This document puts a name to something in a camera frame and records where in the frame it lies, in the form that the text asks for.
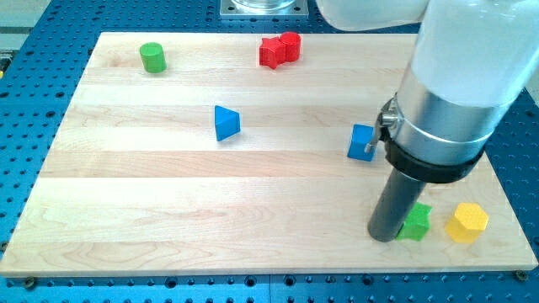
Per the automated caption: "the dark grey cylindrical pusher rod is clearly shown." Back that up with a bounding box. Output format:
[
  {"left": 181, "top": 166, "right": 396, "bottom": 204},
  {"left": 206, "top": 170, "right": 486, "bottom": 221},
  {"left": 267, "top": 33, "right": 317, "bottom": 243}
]
[{"left": 367, "top": 168, "right": 426, "bottom": 242}]

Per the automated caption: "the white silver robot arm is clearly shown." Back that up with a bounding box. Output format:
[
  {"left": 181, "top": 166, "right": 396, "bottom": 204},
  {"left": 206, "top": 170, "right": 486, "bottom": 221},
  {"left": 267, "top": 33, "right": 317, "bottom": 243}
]
[{"left": 318, "top": 0, "right": 538, "bottom": 242}]

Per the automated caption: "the blue triangle block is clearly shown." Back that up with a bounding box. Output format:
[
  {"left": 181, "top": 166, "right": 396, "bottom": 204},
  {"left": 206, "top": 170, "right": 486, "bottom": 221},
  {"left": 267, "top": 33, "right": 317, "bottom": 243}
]
[{"left": 214, "top": 105, "right": 241, "bottom": 141}]

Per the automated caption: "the green star block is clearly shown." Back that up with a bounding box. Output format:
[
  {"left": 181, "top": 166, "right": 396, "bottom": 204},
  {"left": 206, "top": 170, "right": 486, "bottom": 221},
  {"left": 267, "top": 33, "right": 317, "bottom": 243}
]
[{"left": 396, "top": 202, "right": 432, "bottom": 242}]

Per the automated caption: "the blue cube block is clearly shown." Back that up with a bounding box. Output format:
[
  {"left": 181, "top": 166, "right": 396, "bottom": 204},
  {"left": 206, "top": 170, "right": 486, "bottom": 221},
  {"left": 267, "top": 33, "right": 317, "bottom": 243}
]
[{"left": 347, "top": 124, "right": 374, "bottom": 162}]

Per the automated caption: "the yellow hexagon block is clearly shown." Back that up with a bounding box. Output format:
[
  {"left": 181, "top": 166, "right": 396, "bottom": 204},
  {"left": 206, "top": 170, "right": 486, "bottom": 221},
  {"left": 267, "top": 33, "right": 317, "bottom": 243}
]
[{"left": 445, "top": 203, "right": 489, "bottom": 244}]

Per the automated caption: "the red cylinder block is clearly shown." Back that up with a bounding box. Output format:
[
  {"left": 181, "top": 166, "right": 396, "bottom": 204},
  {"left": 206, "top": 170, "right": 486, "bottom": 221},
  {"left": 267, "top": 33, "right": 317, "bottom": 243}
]
[{"left": 280, "top": 31, "right": 302, "bottom": 62}]

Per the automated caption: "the red star block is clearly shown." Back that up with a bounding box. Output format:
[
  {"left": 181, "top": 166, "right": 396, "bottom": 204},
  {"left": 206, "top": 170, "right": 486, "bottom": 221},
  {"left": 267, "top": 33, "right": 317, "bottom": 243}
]
[{"left": 259, "top": 37, "right": 286, "bottom": 69}]

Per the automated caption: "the light wooden board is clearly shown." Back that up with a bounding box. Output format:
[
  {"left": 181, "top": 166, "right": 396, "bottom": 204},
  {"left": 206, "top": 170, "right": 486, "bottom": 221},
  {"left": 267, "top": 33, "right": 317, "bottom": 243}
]
[{"left": 1, "top": 32, "right": 537, "bottom": 277}]

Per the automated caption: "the green cylinder block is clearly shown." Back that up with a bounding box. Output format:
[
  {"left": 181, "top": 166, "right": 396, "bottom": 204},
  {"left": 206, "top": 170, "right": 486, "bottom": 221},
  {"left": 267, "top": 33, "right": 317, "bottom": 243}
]
[{"left": 139, "top": 42, "right": 167, "bottom": 73}]

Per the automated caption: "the blue perforated metal table plate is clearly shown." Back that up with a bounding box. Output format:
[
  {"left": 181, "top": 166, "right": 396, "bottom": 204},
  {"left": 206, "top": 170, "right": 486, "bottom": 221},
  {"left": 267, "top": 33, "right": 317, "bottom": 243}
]
[{"left": 1, "top": 0, "right": 538, "bottom": 302}]

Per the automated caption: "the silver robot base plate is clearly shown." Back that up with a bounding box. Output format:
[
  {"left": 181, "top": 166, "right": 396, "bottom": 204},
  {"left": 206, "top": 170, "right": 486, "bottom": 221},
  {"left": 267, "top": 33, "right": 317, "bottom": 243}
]
[{"left": 219, "top": 0, "right": 309, "bottom": 19}]

